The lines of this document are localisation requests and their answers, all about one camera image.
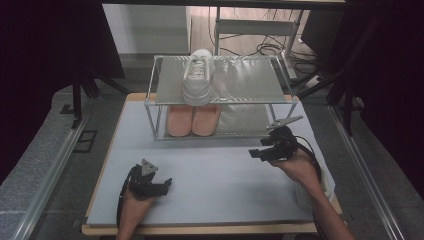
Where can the black metal stand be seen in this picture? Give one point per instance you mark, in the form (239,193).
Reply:
(348,110)
(77,100)

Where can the wooden table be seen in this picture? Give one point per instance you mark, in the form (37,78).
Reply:
(200,229)

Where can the white panel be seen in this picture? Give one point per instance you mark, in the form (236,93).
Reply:
(146,30)

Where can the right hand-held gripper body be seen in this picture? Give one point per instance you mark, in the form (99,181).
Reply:
(283,143)

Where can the dark curtain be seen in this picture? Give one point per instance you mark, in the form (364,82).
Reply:
(43,66)
(393,83)

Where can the person's right hand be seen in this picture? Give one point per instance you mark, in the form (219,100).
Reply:
(300,166)

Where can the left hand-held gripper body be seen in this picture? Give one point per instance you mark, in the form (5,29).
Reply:
(141,185)

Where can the metal two-tier shoe rack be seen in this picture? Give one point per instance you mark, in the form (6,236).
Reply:
(246,80)

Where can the white power strip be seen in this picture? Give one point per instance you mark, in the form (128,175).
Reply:
(312,81)

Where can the light grey table mat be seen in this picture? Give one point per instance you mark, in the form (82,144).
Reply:
(206,186)

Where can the pink slipper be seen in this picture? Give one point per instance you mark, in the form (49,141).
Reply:
(180,121)
(205,120)

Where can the white desk frame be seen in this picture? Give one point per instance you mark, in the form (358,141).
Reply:
(253,26)

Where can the aluminium floor rail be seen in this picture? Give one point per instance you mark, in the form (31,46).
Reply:
(50,176)
(366,173)

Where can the person's left hand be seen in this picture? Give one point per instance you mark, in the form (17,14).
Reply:
(133,210)

